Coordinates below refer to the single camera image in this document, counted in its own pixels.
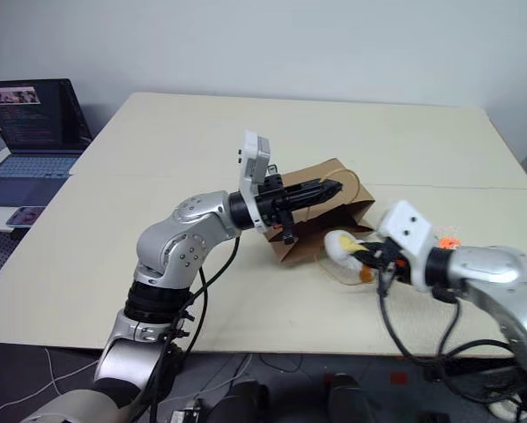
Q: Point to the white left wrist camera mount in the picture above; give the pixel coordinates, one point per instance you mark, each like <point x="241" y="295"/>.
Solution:
<point x="251" y="154"/>

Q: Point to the dark rounded shape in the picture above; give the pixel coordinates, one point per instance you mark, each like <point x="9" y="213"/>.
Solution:
<point x="347" y="396"/>

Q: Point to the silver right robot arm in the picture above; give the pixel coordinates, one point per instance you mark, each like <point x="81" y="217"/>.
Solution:
<point x="492" y="273"/>

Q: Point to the white and yellow plush toy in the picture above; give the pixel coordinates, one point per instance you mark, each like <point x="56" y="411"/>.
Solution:
<point x="336" y="252"/>

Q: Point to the open dark laptop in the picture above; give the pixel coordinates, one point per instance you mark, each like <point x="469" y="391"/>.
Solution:
<point x="34" y="119"/>

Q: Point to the brown paper bag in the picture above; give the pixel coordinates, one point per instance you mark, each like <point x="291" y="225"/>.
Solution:
<point x="307" y="247"/>

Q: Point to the orange plush toy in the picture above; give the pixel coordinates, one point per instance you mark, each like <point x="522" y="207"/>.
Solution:
<point x="448" y="241"/>

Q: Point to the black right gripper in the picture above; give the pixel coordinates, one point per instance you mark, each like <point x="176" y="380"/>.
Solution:
<point x="390" y="261"/>

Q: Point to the smartphone with lit screen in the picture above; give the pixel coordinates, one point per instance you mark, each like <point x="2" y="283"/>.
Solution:
<point x="25" y="216"/>

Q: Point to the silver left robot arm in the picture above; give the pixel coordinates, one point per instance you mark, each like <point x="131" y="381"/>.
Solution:
<point x="188" y="229"/>

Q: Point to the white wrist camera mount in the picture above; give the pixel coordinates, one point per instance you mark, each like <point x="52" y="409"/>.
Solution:
<point x="251" y="154"/>
<point x="406" y="229"/>

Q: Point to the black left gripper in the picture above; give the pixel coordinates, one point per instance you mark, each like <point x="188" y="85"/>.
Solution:
<point x="273" y="203"/>

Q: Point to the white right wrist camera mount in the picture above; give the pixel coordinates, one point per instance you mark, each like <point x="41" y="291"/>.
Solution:
<point x="406" y="229"/>

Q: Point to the small red floor object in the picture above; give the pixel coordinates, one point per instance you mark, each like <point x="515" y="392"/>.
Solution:
<point x="398" y="378"/>

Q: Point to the small grey box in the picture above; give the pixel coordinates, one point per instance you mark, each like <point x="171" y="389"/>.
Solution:
<point x="186" y="414"/>

